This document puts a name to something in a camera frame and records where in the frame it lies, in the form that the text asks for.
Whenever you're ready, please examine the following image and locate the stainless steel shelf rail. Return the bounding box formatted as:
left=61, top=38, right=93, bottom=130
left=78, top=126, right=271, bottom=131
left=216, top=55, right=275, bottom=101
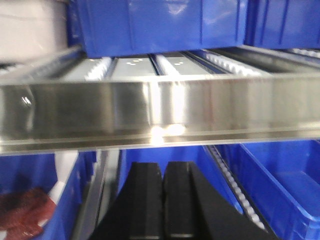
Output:
left=0, top=45, right=320, bottom=155

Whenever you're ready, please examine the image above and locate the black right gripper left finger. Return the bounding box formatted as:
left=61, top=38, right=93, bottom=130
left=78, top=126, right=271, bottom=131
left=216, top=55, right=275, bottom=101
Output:
left=92, top=162, right=164, bottom=240

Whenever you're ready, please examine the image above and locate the blue bin rear middle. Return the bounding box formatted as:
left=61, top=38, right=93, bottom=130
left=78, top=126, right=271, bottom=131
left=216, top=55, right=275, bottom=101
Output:
left=119, top=145, right=243, bottom=216

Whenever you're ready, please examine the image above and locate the blue bin with red bag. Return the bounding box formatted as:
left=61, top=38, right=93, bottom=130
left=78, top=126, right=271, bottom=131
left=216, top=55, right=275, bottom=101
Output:
left=0, top=151, right=97, bottom=240

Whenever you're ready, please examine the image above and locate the red plastic bag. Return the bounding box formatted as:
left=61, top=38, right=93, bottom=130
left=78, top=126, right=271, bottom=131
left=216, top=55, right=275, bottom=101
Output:
left=0, top=187, right=57, bottom=240

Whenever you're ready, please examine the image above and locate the blue bin upper far right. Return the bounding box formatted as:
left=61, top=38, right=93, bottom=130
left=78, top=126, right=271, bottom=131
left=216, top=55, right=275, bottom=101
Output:
left=244, top=0, right=320, bottom=49

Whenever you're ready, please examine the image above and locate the white paper strip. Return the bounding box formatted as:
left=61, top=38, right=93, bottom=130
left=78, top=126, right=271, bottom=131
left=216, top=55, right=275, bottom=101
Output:
left=48, top=150, right=78, bottom=205

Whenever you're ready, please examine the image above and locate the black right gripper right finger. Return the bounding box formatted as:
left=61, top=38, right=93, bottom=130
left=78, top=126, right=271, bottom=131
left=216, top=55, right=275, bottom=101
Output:
left=164, top=161, right=276, bottom=240

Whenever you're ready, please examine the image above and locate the white roller conveyor track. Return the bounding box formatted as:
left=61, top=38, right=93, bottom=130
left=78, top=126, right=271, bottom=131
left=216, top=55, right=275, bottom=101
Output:
left=206, top=145, right=268, bottom=232

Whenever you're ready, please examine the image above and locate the white plastic lidded bin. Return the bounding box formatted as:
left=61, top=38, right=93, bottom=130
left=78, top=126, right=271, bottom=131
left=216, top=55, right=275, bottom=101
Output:
left=0, top=0, right=70, bottom=63

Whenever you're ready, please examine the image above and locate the blue bin front right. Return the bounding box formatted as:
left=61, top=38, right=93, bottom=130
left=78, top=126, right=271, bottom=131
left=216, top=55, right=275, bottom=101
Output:
left=221, top=140, right=320, bottom=240

